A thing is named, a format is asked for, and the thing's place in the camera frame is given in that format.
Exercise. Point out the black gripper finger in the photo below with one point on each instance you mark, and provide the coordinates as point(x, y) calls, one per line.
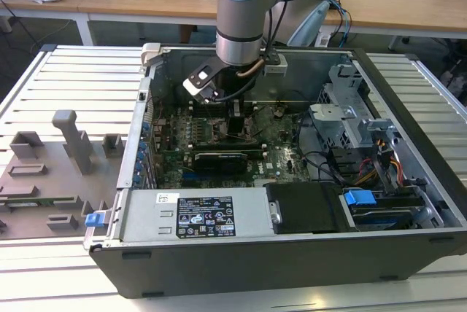
point(235, 126)

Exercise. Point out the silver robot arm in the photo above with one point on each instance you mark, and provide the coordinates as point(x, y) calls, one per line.
point(239, 16)

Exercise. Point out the CPU socket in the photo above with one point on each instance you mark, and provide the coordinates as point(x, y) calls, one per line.
point(213, 139)

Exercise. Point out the black RAM slot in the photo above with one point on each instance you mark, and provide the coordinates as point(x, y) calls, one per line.
point(198, 108)
point(198, 111)
point(211, 145)
point(198, 105)
point(255, 151)
point(198, 114)

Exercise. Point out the blue expansion slot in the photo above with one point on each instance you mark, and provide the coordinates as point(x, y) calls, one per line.
point(189, 178)

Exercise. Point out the black plastic bay cover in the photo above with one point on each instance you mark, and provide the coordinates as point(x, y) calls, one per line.
point(310, 210)

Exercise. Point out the black graphics card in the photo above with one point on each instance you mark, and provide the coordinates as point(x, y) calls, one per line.
point(219, 162)

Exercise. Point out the round coin battery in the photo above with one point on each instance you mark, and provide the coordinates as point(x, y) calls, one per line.
point(280, 111)

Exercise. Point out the green motherboard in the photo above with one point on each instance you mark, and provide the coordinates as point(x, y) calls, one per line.
point(277, 159)

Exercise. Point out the grey plastic case latch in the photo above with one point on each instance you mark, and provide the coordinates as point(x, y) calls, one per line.
point(151, 53)

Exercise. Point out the pale blue teach pendant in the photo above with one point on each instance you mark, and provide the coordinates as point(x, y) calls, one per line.
point(310, 24)

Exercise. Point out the white power adapter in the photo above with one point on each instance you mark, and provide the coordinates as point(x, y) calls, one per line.
point(323, 39)

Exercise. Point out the metal drive cage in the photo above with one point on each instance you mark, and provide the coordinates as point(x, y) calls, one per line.
point(335, 113)

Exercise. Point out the silver power supply unit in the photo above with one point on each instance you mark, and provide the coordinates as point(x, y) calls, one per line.
point(146, 213)

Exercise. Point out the black open PC case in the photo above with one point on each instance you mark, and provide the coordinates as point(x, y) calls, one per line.
point(255, 268)

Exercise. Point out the blue disk carrier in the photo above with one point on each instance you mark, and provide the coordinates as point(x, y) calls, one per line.
point(359, 200)

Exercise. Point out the blue case latch tab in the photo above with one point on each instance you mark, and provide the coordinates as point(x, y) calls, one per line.
point(94, 219)

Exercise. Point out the black hard disk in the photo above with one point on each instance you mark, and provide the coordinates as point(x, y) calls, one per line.
point(394, 204)

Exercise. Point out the grey parts rack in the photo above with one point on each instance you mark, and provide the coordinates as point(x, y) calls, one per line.
point(54, 181)

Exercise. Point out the green RAM stick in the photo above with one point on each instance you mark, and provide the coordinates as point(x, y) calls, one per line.
point(36, 202)

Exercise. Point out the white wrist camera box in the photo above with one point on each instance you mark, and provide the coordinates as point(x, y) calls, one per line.
point(200, 82)

